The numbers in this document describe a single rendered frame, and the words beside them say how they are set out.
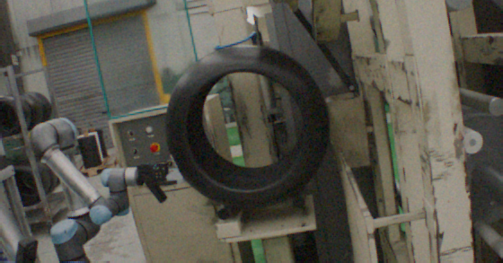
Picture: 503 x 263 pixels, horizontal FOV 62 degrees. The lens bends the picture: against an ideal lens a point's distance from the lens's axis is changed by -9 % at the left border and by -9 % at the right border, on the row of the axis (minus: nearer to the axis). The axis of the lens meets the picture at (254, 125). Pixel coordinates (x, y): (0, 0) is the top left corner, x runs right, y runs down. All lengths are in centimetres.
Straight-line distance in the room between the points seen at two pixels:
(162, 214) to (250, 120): 83
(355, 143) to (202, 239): 104
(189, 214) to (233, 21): 108
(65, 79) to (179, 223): 932
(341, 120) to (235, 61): 57
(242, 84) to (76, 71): 968
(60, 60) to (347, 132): 1015
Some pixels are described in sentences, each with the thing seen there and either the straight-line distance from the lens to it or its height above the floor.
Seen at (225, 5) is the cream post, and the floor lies 168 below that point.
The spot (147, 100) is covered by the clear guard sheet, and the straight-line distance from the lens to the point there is 241.
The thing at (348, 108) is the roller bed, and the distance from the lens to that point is 188.
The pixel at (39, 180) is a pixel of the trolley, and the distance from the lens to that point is 520.
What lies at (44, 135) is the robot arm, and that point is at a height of 132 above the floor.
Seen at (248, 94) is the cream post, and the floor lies 128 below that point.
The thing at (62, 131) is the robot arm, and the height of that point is 131.
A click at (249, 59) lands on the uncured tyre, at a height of 143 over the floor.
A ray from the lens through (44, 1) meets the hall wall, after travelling 1189.
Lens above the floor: 144
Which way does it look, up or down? 8 degrees down
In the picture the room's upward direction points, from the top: 12 degrees counter-clockwise
